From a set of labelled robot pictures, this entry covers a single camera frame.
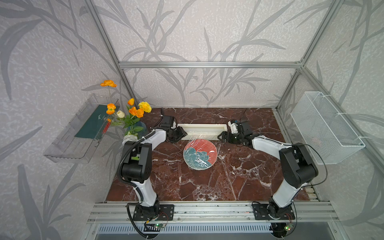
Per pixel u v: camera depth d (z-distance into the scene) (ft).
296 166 1.57
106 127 2.27
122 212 2.48
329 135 2.01
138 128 2.59
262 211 2.41
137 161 1.60
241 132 2.47
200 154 2.95
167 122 2.53
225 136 2.77
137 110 2.44
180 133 2.84
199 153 3.04
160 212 2.37
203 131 3.16
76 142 2.11
